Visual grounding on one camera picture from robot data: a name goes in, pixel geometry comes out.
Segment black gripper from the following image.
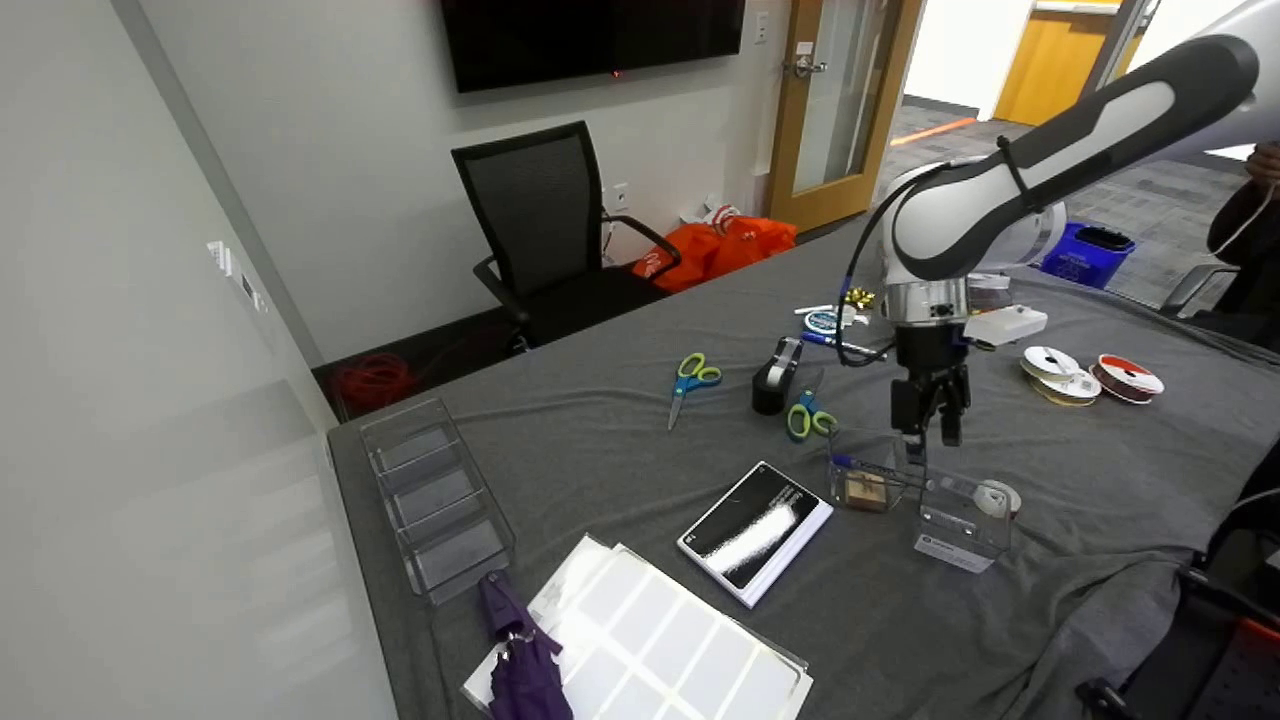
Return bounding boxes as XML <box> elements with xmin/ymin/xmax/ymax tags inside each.
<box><xmin>891</xmin><ymin>323</ymin><xmax>972</xmax><ymax>469</ymax></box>

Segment blue marker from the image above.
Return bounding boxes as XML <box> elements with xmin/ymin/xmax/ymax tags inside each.
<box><xmin>831</xmin><ymin>450</ymin><xmax>858</xmax><ymax>475</ymax></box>

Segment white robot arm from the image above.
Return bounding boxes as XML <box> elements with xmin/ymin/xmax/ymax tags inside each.
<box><xmin>884</xmin><ymin>26</ymin><xmax>1274</xmax><ymax>469</ymax></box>

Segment clear box with sticky notes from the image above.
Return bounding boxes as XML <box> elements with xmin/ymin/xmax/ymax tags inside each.
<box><xmin>831</xmin><ymin>450</ymin><xmax>901</xmax><ymax>511</ymax></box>

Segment empty clear plastic box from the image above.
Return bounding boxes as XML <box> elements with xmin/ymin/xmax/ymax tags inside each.
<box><xmin>912</xmin><ymin>473</ymin><xmax>1019</xmax><ymax>576</ymax></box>

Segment white tape roll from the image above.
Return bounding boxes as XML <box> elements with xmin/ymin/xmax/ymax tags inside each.
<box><xmin>972</xmin><ymin>478</ymin><xmax>1019</xmax><ymax>521</ymax></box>

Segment blue green scissors lower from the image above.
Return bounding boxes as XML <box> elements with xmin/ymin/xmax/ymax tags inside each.
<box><xmin>784</xmin><ymin>389</ymin><xmax>835</xmax><ymax>445</ymax></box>

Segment blue green scissors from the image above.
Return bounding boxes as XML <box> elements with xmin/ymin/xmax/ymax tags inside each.
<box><xmin>784</xmin><ymin>389</ymin><xmax>835</xmax><ymax>445</ymax></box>
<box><xmin>664</xmin><ymin>353</ymin><xmax>725</xmax><ymax>427</ymax></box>

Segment white ribbon spool upper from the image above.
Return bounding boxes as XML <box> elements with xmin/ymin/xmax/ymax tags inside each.
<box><xmin>1019</xmin><ymin>344</ymin><xmax>1078</xmax><ymax>379</ymax></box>

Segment white ribbon spool lower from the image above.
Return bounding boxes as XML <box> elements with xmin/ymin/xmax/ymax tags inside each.
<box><xmin>1041</xmin><ymin>371</ymin><xmax>1099</xmax><ymax>409</ymax></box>

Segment black tape dispenser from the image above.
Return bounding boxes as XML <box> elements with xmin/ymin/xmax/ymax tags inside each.
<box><xmin>750</xmin><ymin>334</ymin><xmax>802</xmax><ymax>417</ymax></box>

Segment red and white ribbon spool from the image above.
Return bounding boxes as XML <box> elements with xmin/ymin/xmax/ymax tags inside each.
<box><xmin>1090</xmin><ymin>353</ymin><xmax>1163</xmax><ymax>402</ymax></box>

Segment grey table cloth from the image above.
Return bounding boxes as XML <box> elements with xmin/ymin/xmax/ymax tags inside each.
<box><xmin>331</xmin><ymin>240</ymin><xmax>1280</xmax><ymax>720</ymax></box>

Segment black and white booklet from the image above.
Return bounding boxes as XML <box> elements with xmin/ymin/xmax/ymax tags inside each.
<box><xmin>675</xmin><ymin>460</ymin><xmax>831</xmax><ymax>608</ymax></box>

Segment blue bin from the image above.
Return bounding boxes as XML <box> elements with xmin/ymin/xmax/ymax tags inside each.
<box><xmin>1041</xmin><ymin>224</ymin><xmax>1135</xmax><ymax>287</ymax></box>

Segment blue green scissors upper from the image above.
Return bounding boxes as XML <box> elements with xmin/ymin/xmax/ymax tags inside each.
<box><xmin>664</xmin><ymin>353</ymin><xmax>725</xmax><ymax>427</ymax></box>

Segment orange bag on floor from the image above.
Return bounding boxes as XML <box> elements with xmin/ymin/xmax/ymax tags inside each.
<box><xmin>633</xmin><ymin>216</ymin><xmax>795</xmax><ymax>290</ymax></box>

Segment wooden door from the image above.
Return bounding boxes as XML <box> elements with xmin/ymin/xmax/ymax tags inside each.
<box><xmin>764</xmin><ymin>0</ymin><xmax>923</xmax><ymax>230</ymax></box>

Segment white label sheets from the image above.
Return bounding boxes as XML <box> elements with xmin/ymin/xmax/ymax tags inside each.
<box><xmin>461</xmin><ymin>531</ymin><xmax>814</xmax><ymax>720</ymax></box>

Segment black office chair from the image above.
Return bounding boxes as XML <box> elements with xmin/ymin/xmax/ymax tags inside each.
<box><xmin>453</xmin><ymin>120</ymin><xmax>682</xmax><ymax>348</ymax></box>

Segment purple cloth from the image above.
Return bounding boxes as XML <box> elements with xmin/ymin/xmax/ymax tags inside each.
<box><xmin>480</xmin><ymin>576</ymin><xmax>573</xmax><ymax>720</ymax></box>

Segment clear desk tray stack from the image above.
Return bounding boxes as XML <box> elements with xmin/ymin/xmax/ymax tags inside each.
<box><xmin>358</xmin><ymin>402</ymin><xmax>506</xmax><ymax>602</ymax></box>

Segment wall television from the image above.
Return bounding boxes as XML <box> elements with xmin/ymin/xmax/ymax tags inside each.
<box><xmin>439</xmin><ymin>0</ymin><xmax>742</xmax><ymax>91</ymax></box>

